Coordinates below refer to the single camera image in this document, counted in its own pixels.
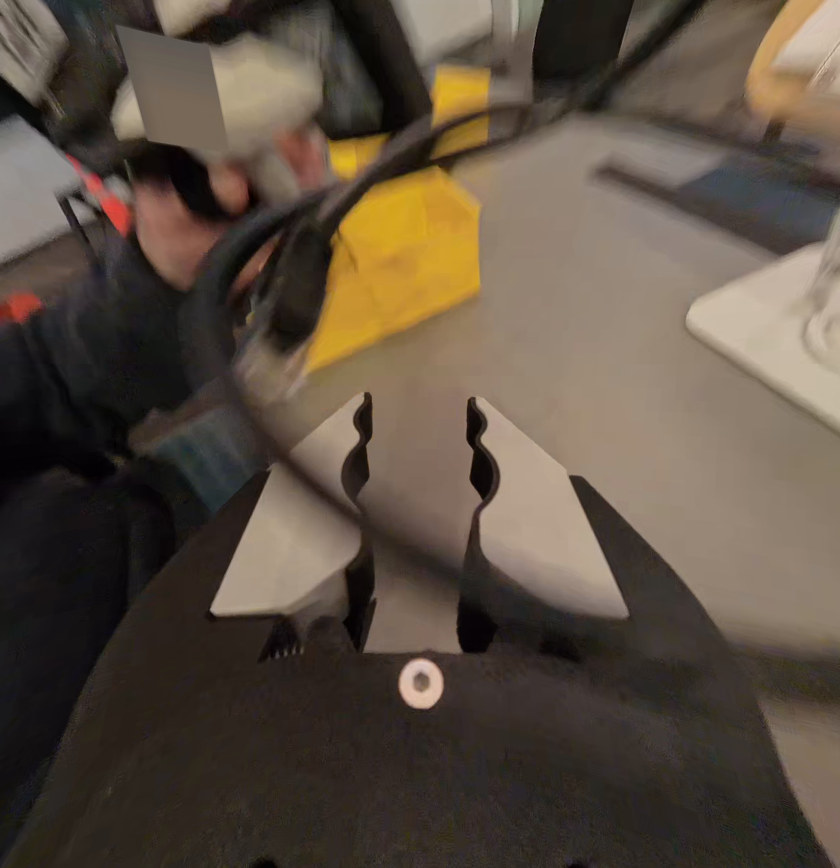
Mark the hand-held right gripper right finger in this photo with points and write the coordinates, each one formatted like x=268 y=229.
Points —
x=542 y=536

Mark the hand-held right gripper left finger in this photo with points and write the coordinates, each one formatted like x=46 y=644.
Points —
x=284 y=563

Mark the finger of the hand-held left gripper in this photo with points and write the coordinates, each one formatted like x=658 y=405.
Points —
x=267 y=369

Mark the black network switch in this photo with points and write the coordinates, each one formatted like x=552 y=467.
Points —
x=301 y=291

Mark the yellow plastic bin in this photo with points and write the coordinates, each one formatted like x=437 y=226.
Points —
x=406 y=258

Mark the person's left forearm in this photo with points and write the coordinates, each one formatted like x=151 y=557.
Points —
x=87 y=352

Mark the person's left hand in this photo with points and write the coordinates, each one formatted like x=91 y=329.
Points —
x=169 y=251

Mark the person's leg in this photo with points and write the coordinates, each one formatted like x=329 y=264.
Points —
x=189 y=454

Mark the white stand base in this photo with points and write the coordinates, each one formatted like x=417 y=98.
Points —
x=745 y=319

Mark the black office chair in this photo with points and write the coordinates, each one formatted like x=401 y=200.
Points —
x=582 y=34

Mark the instruction sheet on stand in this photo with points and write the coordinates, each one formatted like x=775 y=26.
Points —
x=765 y=88

